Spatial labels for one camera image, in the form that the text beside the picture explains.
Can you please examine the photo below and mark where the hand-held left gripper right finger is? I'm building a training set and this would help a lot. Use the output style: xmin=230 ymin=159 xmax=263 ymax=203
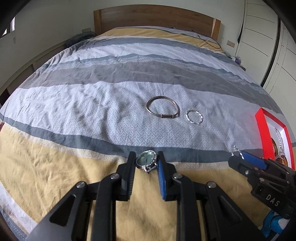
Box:
xmin=157 ymin=151 xmax=262 ymax=241

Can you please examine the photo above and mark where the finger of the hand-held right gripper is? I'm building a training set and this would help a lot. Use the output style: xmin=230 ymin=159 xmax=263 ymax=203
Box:
xmin=228 ymin=155 xmax=267 ymax=184
xmin=240 ymin=151 xmax=269 ymax=170

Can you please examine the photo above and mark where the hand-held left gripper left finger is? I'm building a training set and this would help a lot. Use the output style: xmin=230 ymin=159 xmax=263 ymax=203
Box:
xmin=28 ymin=151 xmax=137 ymax=241

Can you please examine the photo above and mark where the green face wristwatch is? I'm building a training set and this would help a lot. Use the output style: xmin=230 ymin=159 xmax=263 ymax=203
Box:
xmin=135 ymin=150 xmax=159 ymax=173

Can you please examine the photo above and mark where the twisted silver ring bracelet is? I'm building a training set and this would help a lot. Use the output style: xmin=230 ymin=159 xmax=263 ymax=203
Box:
xmin=186 ymin=110 xmax=204 ymax=126
xmin=231 ymin=145 xmax=244 ymax=160

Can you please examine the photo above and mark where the amber bangle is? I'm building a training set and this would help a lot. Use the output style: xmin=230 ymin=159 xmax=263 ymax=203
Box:
xmin=272 ymin=138 xmax=289 ymax=165

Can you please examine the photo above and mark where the silver bead necklace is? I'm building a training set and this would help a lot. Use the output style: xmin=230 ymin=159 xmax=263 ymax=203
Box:
xmin=275 ymin=128 xmax=286 ymax=158

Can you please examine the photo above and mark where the red shallow box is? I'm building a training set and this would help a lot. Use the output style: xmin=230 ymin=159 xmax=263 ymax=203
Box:
xmin=255 ymin=108 xmax=295 ymax=169

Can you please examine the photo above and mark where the blue white cloth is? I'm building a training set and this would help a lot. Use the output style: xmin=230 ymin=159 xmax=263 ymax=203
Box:
xmin=262 ymin=210 xmax=292 ymax=238

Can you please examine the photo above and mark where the plain silver bangle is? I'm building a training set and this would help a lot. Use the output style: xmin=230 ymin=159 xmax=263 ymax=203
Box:
xmin=146 ymin=96 xmax=180 ymax=119

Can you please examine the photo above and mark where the striped bed blanket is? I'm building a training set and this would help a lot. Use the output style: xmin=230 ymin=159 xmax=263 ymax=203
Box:
xmin=0 ymin=25 xmax=296 ymax=241

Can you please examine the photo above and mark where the white wardrobe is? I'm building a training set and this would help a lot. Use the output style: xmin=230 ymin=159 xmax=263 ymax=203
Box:
xmin=235 ymin=0 xmax=296 ymax=142

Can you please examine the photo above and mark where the dark cloth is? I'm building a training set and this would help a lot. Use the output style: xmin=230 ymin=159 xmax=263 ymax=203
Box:
xmin=67 ymin=33 xmax=95 ymax=45

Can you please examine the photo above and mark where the wooden headboard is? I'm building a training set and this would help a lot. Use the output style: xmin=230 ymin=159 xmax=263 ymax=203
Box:
xmin=94 ymin=3 xmax=221 ymax=42

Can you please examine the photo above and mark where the window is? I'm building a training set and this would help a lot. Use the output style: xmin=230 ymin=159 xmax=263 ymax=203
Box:
xmin=0 ymin=17 xmax=15 ymax=39

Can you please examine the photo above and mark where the black cable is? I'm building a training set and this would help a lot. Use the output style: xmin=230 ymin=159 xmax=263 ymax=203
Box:
xmin=170 ymin=27 xmax=221 ymax=49

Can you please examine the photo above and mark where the black hanging strap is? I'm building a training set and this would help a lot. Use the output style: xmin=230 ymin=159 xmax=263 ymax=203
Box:
xmin=237 ymin=22 xmax=244 ymax=43

